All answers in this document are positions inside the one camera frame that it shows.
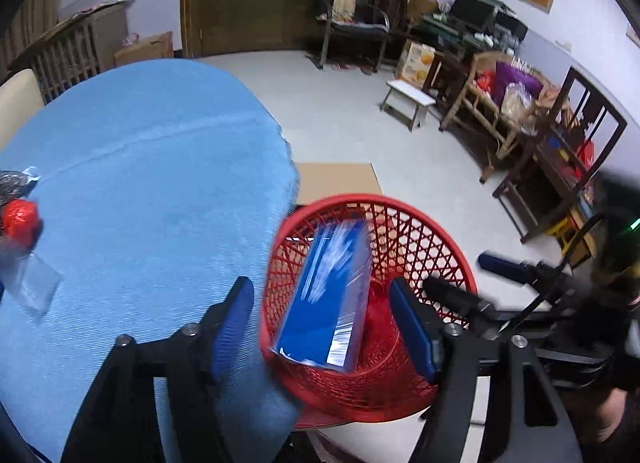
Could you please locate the flat cardboard on floor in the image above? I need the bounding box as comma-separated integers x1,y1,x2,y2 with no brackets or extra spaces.
296,162,382,205

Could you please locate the blue tablecloth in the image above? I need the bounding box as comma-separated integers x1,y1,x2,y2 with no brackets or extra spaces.
1,59,297,461

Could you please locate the orange printed carton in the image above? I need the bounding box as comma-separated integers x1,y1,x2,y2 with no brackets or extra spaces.
395,40,435,90

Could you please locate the small white stool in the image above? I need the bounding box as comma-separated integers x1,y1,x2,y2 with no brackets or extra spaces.
378,79,436,132

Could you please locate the red crumpled plastic bag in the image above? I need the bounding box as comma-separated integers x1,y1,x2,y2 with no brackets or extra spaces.
1,199,40,249

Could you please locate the cream leather sofa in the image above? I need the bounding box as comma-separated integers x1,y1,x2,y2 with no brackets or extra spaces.
0,69,44,149

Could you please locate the purple bag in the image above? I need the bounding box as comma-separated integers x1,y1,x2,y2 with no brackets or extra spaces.
491,61,544,107

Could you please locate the blue rectangular packet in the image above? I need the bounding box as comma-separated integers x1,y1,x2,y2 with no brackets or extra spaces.
270,220,372,373

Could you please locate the brown cardboard box by door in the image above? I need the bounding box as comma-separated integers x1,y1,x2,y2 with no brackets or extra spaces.
114,31,174,67

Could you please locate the wooden radiator cover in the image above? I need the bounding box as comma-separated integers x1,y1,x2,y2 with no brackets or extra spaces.
8,0,129,104

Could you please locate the dark wooden chair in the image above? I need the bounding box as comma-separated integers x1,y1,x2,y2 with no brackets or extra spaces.
494,67,629,243

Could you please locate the grey crumpled plastic bag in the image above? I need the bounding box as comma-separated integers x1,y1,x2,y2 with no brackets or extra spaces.
0,166,40,206

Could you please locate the light wooden armchair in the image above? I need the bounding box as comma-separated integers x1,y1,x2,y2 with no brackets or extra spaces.
439,50,549,184

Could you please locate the black monitor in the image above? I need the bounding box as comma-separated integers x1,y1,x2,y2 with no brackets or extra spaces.
447,0,496,31

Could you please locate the black metal chair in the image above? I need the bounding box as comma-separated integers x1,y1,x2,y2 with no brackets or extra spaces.
310,0,406,73

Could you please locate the red plastic mesh basket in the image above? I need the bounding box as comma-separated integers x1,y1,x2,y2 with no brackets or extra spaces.
259,194,477,431

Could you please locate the clear ribbed plastic container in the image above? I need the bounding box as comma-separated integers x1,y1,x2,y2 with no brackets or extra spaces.
1,244,62,318

